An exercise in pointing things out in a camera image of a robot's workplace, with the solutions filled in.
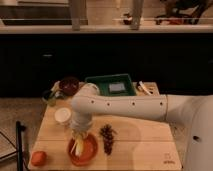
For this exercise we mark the white cup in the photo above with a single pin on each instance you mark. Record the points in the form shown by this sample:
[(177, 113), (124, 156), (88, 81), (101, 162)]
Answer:
[(62, 116)]

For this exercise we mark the grey sponge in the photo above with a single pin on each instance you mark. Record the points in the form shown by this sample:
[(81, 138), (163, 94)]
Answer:
[(116, 87)]

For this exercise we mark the white knife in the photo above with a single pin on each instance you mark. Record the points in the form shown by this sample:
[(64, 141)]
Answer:
[(142, 85)]

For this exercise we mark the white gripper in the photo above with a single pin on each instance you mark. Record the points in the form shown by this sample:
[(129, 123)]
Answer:
[(80, 129)]

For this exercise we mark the green tray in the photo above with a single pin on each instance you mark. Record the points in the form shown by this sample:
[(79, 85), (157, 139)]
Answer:
[(103, 82)]

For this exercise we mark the black stand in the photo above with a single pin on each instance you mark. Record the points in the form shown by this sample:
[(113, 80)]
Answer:
[(17, 152)]

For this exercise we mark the red bowl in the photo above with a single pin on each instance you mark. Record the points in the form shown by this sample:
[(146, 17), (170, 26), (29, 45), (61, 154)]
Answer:
[(89, 152)]

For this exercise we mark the dark grape bunch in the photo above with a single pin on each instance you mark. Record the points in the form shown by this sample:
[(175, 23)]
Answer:
[(107, 133)]

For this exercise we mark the orange fruit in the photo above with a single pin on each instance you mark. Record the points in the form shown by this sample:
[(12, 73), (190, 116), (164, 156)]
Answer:
[(38, 158)]

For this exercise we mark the dark maroon bowl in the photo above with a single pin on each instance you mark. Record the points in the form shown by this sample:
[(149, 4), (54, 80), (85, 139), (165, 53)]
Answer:
[(69, 85)]

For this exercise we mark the yellow banana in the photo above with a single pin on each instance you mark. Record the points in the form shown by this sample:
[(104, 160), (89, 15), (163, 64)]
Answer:
[(78, 146)]

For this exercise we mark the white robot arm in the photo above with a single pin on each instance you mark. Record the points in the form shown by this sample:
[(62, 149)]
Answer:
[(195, 112)]

